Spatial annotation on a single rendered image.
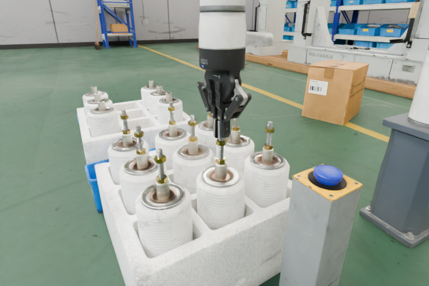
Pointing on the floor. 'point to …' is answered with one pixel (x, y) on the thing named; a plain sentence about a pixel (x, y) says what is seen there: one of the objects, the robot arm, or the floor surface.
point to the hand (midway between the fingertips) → (221, 128)
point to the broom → (96, 15)
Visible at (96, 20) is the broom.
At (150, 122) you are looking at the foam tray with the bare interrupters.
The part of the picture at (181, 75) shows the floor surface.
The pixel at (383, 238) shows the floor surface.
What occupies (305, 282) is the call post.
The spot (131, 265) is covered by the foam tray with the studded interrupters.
